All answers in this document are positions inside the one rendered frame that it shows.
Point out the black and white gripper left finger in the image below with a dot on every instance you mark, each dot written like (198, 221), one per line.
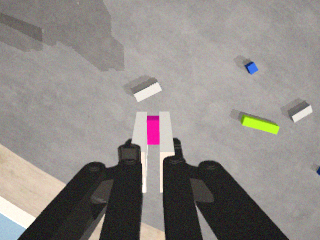
(69, 216)

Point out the lime green rod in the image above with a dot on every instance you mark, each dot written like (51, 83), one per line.
(259, 124)

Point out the magenta rectangular block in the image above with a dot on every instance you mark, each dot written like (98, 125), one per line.
(152, 130)

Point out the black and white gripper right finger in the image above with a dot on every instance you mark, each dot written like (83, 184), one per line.
(232, 214)

